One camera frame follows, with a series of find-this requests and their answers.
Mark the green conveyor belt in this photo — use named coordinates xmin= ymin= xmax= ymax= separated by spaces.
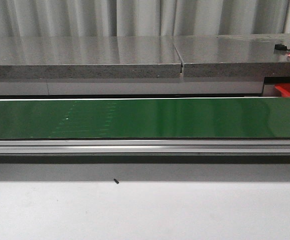
xmin=0 ymin=97 xmax=290 ymax=140

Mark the white pleated curtain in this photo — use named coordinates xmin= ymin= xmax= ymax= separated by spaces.
xmin=0 ymin=0 xmax=290 ymax=37

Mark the small sensor circuit board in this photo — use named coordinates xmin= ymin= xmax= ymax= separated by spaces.
xmin=274 ymin=44 xmax=290 ymax=57

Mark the aluminium conveyor frame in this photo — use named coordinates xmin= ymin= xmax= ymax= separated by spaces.
xmin=0 ymin=139 xmax=290 ymax=155

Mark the grey stone counter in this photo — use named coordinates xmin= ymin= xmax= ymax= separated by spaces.
xmin=0 ymin=33 xmax=290 ymax=98

